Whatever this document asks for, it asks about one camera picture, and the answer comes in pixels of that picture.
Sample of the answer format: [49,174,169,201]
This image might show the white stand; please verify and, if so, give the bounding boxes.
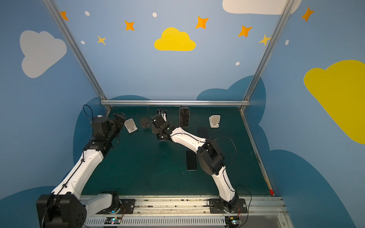
[209,115,221,128]
[124,118,138,134]

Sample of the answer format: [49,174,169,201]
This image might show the phone silver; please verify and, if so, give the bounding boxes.
[179,107,190,127]

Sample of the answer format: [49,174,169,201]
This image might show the phone dark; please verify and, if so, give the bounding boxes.
[185,150,198,171]

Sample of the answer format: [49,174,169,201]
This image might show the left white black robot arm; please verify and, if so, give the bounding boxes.
[36,113,126,228]

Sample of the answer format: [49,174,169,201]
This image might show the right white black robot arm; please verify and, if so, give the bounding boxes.
[151,114,239,212]

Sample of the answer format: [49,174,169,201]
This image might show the back horizontal aluminium bar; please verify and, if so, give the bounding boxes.
[100,99,250,106]

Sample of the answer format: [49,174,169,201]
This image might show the left green circuit board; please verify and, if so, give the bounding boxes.
[104,217,122,225]

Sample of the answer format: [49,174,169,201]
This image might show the green circuit board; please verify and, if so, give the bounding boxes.
[104,217,122,225]
[224,217,241,228]

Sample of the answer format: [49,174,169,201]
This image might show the right green circuit board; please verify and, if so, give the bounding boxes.
[224,217,241,228]

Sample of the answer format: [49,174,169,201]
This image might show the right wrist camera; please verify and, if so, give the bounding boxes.
[157,109,167,122]

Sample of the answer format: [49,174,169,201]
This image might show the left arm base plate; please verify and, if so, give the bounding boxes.
[98,199,136,215]

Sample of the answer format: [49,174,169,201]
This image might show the aluminium mounting rail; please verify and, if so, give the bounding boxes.
[84,196,293,228]

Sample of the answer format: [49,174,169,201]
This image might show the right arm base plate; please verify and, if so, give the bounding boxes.
[207,198,248,214]

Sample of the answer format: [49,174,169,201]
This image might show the left aluminium frame post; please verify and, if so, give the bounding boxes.
[43,0,107,100]

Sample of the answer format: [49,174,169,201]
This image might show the aluminium frame post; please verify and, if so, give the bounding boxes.
[43,0,107,100]
[242,0,295,106]

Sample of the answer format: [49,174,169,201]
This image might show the right aluminium frame post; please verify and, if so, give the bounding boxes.
[242,0,295,106]

